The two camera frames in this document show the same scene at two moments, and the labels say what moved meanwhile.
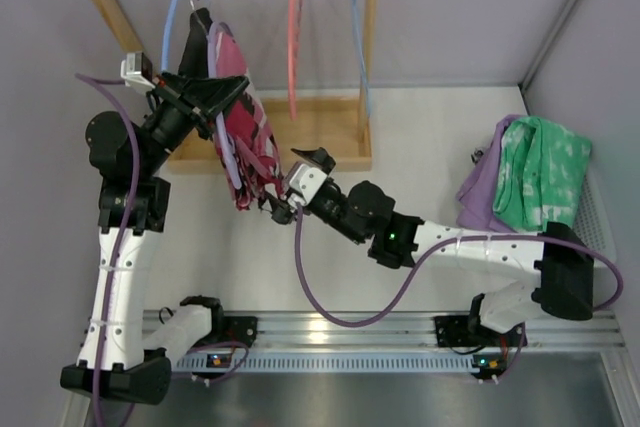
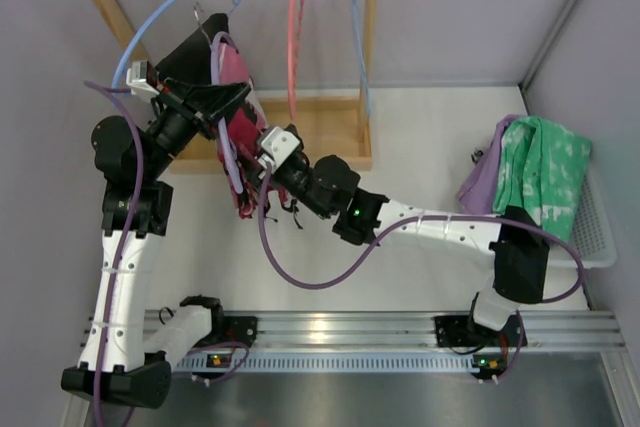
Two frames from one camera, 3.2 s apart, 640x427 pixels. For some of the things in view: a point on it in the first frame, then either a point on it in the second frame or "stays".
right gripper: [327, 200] -> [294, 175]
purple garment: [476, 196] stays
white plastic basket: [592, 222] stays
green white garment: [541, 175] stays
